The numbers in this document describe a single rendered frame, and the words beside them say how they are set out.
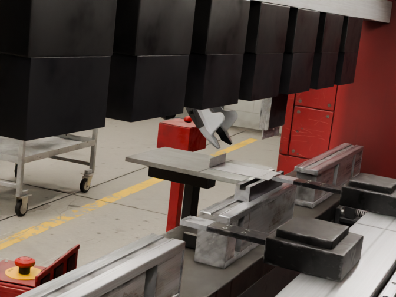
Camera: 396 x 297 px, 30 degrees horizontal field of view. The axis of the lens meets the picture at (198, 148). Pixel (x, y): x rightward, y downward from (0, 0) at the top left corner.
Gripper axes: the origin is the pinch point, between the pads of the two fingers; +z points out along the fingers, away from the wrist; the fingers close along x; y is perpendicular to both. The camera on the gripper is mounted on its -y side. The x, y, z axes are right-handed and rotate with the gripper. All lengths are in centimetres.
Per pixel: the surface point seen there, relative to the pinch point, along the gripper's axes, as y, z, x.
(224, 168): -1.1, 5.2, -2.0
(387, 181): 26.0, 23.7, 0.4
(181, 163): -7.8, -0.2, -4.8
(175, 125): -82, -36, 156
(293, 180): 10.5, 14.5, -1.9
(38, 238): -200, -31, 179
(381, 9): 32, -15, 71
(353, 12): 31, -13, 38
